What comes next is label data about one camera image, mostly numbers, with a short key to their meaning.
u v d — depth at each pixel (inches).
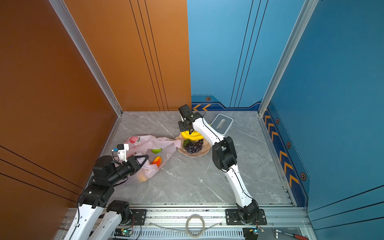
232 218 28.5
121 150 25.8
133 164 24.1
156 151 36.7
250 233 27.8
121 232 27.8
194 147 36.5
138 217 28.9
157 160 35.1
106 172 21.0
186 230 27.4
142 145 35.1
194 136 38.0
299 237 26.9
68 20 29.0
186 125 29.3
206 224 28.0
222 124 43.4
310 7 27.4
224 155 24.0
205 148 38.0
